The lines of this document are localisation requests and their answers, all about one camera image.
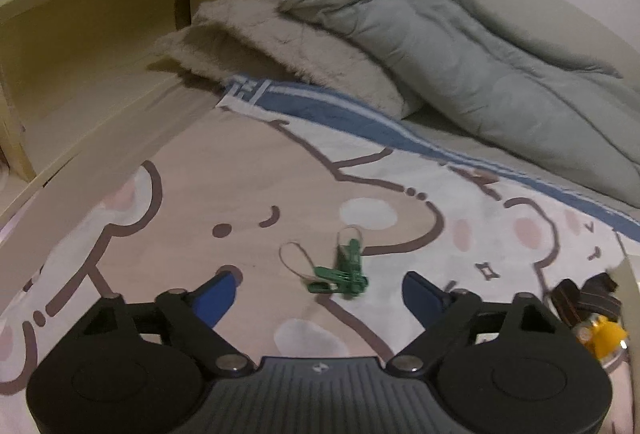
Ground grey-green duvet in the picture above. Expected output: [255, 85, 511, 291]
[280, 0, 639, 206]

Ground white headboard panel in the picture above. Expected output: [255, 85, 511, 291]
[477, 0, 639, 87]

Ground green plastic clothes pegs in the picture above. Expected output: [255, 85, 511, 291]
[306, 239, 369, 298]

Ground yellow headlamp with strap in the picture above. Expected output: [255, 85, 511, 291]
[550, 272, 629, 372]

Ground white shallow cardboard box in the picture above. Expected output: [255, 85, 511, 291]
[611, 256, 639, 319]

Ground beige fluffy blanket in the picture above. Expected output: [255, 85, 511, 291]
[154, 0, 423, 119]

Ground cartoon bear print cloth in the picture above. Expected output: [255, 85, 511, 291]
[1, 80, 639, 433]

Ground wooden bedside shelf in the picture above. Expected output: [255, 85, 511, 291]
[1, 0, 213, 220]

